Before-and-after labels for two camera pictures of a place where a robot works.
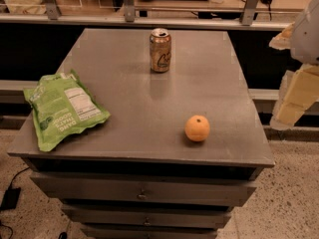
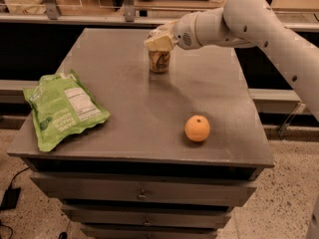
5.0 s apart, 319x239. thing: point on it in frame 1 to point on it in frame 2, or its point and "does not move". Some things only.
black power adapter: [10, 199] does not move
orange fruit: [196, 127] does not move
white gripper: [307, 39] to [184, 31]
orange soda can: [160, 50] does not move
